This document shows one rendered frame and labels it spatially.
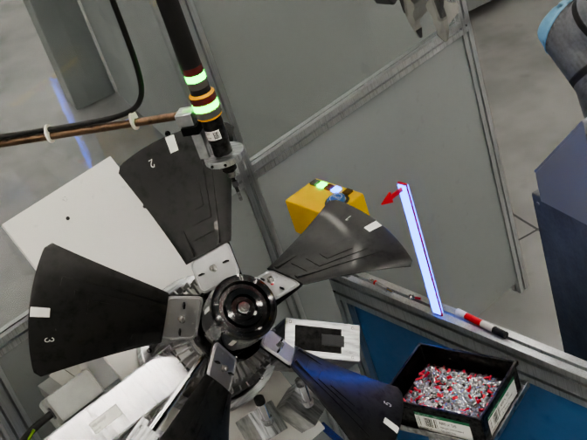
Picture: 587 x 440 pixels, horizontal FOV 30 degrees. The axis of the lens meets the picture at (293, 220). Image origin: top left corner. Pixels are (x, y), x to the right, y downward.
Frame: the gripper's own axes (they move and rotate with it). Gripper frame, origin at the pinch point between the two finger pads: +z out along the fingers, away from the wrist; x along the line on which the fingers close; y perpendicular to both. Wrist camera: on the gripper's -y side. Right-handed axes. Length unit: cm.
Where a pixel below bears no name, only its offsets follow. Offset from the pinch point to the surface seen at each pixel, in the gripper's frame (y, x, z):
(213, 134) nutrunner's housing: -52, -1, -8
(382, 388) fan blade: -45, -15, 48
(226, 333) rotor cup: -66, -6, 22
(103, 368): -70, 50, 52
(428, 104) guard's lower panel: 57, 70, 60
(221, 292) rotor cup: -62, -2, 17
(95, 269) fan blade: -76, 8, 6
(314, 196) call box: -15, 31, 36
